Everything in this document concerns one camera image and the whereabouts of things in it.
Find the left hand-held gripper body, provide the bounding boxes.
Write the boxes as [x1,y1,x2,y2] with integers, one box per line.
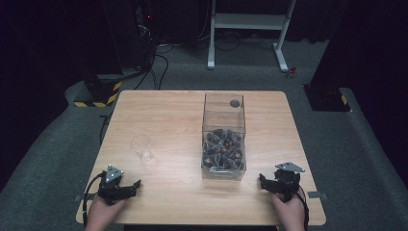
[97,164,130,206]

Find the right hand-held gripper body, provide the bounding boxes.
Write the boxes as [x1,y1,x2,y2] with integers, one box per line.
[272,161,306,203]

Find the clear plastic cup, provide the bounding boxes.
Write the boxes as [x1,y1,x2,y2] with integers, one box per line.
[129,134,155,162]

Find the pile of dark triangular packets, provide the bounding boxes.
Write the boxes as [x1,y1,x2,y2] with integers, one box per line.
[202,128,246,171]

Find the clear plastic box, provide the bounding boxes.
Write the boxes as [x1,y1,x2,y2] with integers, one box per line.
[200,92,247,181]

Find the white metal stand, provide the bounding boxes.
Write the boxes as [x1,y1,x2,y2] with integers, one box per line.
[207,0,296,73]

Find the dark equipment rack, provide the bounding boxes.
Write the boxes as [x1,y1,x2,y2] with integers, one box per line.
[134,0,157,46]

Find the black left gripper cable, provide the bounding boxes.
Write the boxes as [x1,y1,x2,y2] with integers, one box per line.
[82,170,108,228]

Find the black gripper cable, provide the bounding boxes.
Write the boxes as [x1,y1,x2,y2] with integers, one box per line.
[82,170,108,228]
[296,188,310,231]

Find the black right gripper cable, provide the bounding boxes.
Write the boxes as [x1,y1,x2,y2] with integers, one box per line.
[296,188,310,231]

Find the thin black floor cable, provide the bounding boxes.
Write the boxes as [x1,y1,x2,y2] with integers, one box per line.
[98,111,114,144]

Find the black post base yellow mark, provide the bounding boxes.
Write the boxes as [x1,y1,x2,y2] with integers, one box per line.
[302,84,351,113]

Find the black post with striped base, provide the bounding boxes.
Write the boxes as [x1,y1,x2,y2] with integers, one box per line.
[73,0,124,109]

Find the black floor cables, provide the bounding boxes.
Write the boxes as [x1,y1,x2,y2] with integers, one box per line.
[123,42,170,91]

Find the cables under white stand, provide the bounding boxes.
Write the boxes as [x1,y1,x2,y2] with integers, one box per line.
[156,30,277,54]

